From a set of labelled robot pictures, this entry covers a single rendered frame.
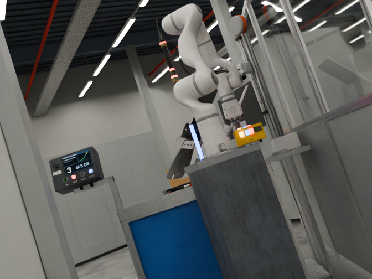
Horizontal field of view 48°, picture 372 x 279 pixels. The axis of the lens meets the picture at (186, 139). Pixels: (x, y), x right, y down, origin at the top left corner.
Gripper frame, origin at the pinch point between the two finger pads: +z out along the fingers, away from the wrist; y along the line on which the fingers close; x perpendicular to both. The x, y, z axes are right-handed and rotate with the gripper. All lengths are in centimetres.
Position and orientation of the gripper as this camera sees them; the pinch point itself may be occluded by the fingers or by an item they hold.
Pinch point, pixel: (237, 125)
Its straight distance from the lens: 237.2
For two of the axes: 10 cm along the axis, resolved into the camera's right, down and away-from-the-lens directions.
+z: 3.2, 9.4, -0.8
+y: 9.5, -3.2, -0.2
